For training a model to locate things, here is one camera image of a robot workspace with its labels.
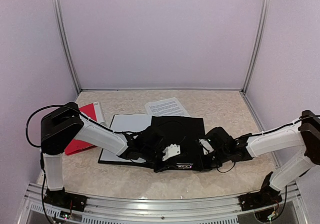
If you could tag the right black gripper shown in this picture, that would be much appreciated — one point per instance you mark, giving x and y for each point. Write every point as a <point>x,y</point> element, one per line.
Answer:
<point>204,166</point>

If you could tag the left aluminium frame post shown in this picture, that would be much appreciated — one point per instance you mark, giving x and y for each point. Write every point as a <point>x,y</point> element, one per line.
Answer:
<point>65,45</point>

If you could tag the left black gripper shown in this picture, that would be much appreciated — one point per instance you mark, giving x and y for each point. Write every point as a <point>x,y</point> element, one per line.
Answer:
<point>158,168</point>

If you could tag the aluminium front rail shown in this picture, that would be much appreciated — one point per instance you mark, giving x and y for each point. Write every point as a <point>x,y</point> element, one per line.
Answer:
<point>107,210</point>

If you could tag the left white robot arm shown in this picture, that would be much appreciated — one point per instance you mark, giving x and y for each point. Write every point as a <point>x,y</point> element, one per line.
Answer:
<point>66,123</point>

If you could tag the aluminium frame post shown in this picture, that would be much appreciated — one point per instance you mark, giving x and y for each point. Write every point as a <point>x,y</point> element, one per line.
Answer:
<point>256,46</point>
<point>65,45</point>

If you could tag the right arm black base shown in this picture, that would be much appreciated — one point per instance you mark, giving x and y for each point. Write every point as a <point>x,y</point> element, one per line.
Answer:
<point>264,197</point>

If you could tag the black folder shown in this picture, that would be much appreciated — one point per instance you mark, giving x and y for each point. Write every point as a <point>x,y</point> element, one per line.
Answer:
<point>183,131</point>

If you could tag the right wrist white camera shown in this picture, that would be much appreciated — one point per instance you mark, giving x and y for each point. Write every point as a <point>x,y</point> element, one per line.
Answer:
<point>206,147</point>

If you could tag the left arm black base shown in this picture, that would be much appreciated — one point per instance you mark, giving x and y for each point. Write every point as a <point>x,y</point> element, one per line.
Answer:
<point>65,200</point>

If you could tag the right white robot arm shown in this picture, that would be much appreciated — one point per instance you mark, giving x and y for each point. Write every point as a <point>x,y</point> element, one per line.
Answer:
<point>304,133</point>

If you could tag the printed text sheet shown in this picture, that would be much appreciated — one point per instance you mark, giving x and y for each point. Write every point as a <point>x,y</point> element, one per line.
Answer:
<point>166,107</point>

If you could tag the right aluminium frame post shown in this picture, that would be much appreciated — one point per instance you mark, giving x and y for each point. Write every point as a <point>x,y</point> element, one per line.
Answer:
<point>256,46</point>

